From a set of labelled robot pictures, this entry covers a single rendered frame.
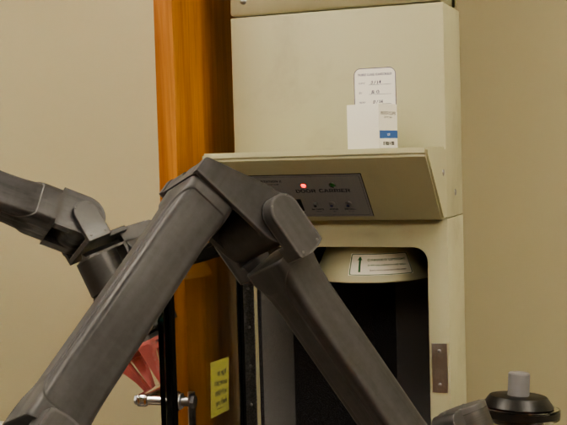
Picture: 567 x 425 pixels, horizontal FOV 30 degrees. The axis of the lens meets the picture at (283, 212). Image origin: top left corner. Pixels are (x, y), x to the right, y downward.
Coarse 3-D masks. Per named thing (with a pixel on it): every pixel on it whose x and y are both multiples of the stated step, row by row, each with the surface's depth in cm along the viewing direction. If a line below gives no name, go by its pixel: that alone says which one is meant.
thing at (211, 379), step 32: (192, 288) 137; (224, 288) 150; (160, 320) 128; (192, 320) 137; (224, 320) 149; (160, 352) 128; (192, 352) 137; (224, 352) 149; (160, 384) 128; (192, 384) 137; (224, 384) 149; (224, 416) 149
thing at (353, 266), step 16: (336, 256) 157; (352, 256) 155; (368, 256) 154; (384, 256) 154; (400, 256) 155; (416, 256) 158; (336, 272) 156; (352, 272) 154; (368, 272) 154; (384, 272) 154; (400, 272) 154; (416, 272) 156
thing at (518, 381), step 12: (516, 372) 138; (516, 384) 137; (528, 384) 137; (492, 396) 137; (504, 396) 136; (516, 396) 137; (528, 396) 137; (540, 396) 137; (504, 408) 134; (516, 408) 134; (528, 408) 134; (540, 408) 134; (552, 408) 136
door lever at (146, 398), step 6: (150, 390) 136; (156, 390) 136; (138, 396) 133; (144, 396) 133; (150, 396) 133; (156, 396) 133; (138, 402) 133; (144, 402) 133; (150, 402) 133; (156, 402) 133
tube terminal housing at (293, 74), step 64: (256, 64) 156; (320, 64) 152; (384, 64) 149; (448, 64) 148; (256, 128) 156; (320, 128) 153; (448, 128) 148; (448, 192) 148; (448, 256) 147; (256, 320) 158; (448, 320) 148; (256, 384) 159; (448, 384) 148
